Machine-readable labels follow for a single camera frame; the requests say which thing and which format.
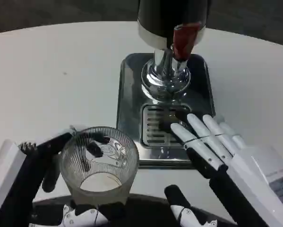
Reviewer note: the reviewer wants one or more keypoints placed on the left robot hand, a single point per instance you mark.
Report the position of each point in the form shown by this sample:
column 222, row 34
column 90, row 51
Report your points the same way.
column 16, row 179

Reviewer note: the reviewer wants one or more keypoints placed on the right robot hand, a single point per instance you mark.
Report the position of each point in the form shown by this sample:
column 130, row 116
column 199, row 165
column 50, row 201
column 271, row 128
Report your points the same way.
column 247, row 179

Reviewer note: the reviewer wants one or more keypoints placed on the clear ribbed glass cup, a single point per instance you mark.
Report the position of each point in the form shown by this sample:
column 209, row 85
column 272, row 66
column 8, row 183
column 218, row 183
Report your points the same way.
column 101, row 170

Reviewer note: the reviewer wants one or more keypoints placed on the steel drip grid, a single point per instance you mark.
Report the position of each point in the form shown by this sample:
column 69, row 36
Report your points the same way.
column 155, row 127

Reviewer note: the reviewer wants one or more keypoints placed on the steel drip tray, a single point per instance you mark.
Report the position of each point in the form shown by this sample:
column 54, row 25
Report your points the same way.
column 129, row 104

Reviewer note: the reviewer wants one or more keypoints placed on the black and steel drink dispenser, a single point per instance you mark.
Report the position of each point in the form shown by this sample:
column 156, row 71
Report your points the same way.
column 160, row 28

